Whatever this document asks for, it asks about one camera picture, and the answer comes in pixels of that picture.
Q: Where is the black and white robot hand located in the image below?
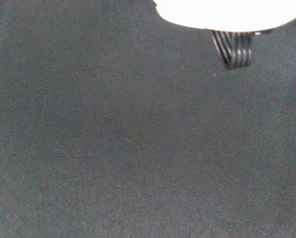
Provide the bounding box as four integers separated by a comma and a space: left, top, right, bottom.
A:
152, 0, 296, 70

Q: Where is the black bench cloth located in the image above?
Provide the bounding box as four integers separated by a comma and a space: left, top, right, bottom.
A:
0, 0, 296, 238

